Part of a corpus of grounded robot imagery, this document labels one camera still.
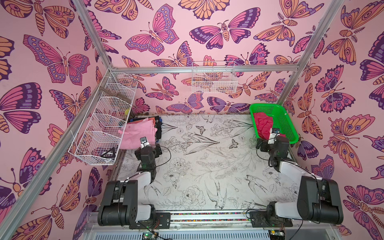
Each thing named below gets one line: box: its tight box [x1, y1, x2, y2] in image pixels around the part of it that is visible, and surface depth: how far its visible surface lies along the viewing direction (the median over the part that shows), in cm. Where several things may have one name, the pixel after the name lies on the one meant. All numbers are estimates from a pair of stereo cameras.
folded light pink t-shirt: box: [118, 118, 158, 150], surface depth 102 cm
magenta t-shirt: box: [253, 112, 287, 140], surface depth 112 cm
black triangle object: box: [100, 147, 116, 159], surface depth 77 cm
